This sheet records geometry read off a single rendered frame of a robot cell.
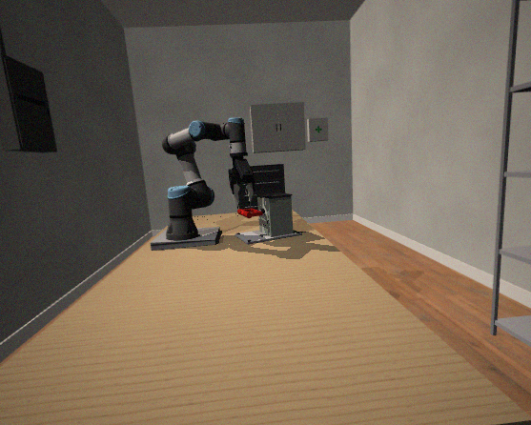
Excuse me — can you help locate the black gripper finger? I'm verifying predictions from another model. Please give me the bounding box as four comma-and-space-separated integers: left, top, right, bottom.
245, 178, 255, 206
230, 176, 240, 209

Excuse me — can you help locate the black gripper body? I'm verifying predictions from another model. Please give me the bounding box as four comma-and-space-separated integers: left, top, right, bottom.
228, 152, 250, 184

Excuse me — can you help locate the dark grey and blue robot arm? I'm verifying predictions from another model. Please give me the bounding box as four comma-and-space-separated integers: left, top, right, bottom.
162, 118, 254, 240

